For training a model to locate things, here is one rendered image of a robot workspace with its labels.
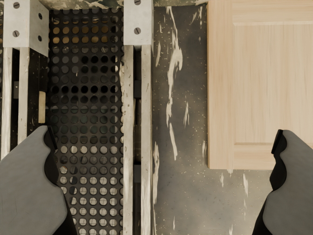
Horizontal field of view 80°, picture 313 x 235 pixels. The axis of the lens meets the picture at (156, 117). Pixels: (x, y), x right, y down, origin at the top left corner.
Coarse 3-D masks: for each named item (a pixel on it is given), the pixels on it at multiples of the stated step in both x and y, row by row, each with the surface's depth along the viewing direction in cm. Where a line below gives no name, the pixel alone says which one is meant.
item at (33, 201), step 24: (24, 144) 9; (48, 144) 10; (0, 168) 8; (24, 168) 8; (48, 168) 8; (0, 192) 7; (24, 192) 7; (48, 192) 7; (0, 216) 6; (24, 216) 6; (48, 216) 6
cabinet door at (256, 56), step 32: (224, 0) 46; (256, 0) 45; (288, 0) 45; (224, 32) 45; (256, 32) 45; (288, 32) 45; (224, 64) 45; (256, 64) 45; (288, 64) 45; (224, 96) 45; (256, 96) 45; (288, 96) 45; (224, 128) 45; (256, 128) 45; (288, 128) 44; (224, 160) 45; (256, 160) 44
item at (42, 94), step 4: (40, 92) 47; (44, 92) 48; (40, 96) 47; (44, 96) 48; (40, 100) 47; (44, 100) 48; (40, 104) 47; (44, 104) 48; (40, 108) 47; (44, 108) 48; (40, 112) 47; (44, 112) 48; (40, 116) 47; (44, 116) 48; (40, 120) 47; (44, 120) 48
